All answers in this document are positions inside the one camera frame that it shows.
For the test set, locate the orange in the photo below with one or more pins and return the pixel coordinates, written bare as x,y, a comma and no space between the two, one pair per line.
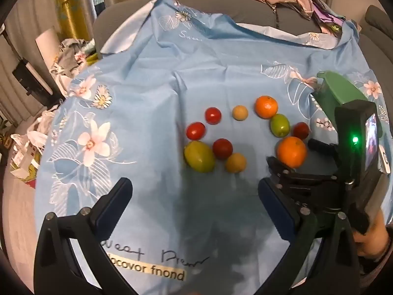
266,106
291,151

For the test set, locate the white plastic bags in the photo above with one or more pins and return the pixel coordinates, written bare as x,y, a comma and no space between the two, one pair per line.
29,147

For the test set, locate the person's right hand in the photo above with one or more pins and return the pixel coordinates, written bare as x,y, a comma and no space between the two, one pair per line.
373,239

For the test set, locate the yellow patterned curtain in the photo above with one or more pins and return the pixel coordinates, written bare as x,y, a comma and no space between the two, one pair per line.
70,3

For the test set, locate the green plastic basin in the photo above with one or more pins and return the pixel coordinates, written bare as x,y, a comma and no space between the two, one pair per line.
337,93

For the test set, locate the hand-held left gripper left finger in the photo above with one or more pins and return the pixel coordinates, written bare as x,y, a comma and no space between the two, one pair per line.
113,204

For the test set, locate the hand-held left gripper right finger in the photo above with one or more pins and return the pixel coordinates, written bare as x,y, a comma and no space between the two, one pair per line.
276,212

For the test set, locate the purple cloth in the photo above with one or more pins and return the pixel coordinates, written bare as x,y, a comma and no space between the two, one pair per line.
328,15

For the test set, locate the small green plum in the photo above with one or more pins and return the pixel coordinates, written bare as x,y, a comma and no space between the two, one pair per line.
280,125

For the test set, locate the white board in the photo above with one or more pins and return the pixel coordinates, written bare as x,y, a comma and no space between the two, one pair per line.
47,44

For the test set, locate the blue floral bed sheet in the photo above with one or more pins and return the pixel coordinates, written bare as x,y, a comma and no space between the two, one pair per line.
153,98

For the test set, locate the yellow-brown round fruit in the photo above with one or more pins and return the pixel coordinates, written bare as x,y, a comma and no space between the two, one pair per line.
235,163
239,112

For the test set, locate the black box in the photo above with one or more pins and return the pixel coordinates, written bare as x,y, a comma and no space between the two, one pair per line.
30,78

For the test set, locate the pile of grey clothes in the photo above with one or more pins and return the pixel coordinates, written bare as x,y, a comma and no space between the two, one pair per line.
72,57

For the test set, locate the red tomato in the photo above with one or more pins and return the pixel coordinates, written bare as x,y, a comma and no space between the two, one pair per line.
222,148
196,130
213,115
301,130

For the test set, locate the large green plum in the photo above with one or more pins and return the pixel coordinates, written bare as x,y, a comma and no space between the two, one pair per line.
199,156

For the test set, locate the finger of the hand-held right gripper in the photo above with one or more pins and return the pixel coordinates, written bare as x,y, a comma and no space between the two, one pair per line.
288,176
321,146

